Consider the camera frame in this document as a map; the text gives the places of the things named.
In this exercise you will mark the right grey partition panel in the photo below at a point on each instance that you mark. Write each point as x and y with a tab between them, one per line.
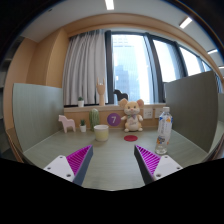
193	102

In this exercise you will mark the left grey partition panel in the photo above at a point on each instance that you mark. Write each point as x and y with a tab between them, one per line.
36	109

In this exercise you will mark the black horse figurine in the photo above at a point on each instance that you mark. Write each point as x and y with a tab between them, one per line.
120	95

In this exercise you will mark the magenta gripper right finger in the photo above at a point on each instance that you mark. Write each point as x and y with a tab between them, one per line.
152	166

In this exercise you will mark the small potted plant on ledge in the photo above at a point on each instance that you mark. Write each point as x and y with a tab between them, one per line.
80	102

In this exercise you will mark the tall green cactus ornament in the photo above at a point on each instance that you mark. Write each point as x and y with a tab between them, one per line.
94	118

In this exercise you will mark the white wall socket left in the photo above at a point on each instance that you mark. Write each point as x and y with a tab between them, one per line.
148	113

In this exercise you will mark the grey partition panel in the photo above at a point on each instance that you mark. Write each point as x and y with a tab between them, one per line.
36	109
193	102

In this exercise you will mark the small potted plant on table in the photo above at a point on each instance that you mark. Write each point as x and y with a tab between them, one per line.
82	125

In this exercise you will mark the grey curtain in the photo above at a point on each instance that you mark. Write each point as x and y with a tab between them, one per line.
85	64

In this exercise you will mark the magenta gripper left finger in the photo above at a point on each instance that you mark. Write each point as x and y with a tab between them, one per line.
72	167

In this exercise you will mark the wooden hand model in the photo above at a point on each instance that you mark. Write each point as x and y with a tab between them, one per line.
101	91

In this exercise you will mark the red round coaster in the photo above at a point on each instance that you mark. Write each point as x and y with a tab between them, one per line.
130	138

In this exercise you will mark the clear plastic water bottle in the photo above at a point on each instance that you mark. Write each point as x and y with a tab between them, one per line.
164	131

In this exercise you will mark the pale yellow cup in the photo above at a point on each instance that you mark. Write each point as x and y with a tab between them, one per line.
101	132

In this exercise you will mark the white wall socket right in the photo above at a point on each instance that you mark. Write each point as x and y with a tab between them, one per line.
158	112

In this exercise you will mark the white wall socket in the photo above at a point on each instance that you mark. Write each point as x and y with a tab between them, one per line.
158	112
148	113

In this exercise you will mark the purple number seven sign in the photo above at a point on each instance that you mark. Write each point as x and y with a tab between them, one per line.
113	119

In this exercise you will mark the pink wooden horse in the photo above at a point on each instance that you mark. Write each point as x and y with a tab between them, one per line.
67	123

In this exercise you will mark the plush mouse toy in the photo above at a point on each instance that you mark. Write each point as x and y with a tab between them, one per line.
132	117

